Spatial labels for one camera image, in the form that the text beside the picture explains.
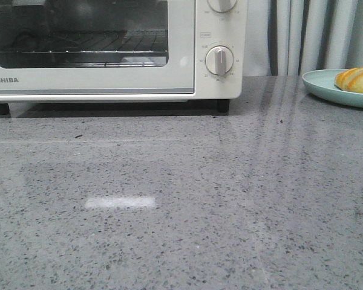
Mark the white Toshiba toaster oven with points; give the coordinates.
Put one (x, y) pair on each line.
(211, 29)

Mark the light green round plate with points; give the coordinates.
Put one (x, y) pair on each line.
(321, 83)

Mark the grey pleated curtain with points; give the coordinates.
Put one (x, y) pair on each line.
(290, 38)

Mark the metal wire oven rack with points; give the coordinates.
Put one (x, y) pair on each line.
(86, 50)

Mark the oven glass door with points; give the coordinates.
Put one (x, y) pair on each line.
(177, 18)

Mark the lower white timer knob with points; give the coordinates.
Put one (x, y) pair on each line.
(219, 60)

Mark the upper white temperature knob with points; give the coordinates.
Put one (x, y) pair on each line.
(222, 6)

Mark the striped orange croissant bread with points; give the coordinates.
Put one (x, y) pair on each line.
(350, 80)

